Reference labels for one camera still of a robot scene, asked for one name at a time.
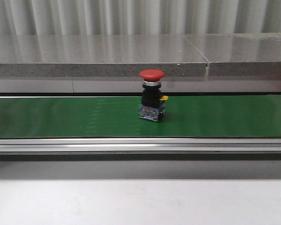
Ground red mushroom push button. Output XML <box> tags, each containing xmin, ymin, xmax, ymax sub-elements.
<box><xmin>139</xmin><ymin>69</ymin><xmax>168</xmax><ymax>122</ymax></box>

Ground green conveyor belt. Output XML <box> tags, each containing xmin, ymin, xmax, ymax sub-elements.
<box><xmin>0</xmin><ymin>95</ymin><xmax>281</xmax><ymax>138</ymax></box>

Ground grey stone ledge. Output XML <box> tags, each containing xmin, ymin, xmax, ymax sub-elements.
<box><xmin>0</xmin><ymin>33</ymin><xmax>281</xmax><ymax>81</ymax></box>

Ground aluminium conveyor frame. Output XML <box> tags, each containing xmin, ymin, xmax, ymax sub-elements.
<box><xmin>0</xmin><ymin>137</ymin><xmax>281</xmax><ymax>161</ymax></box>

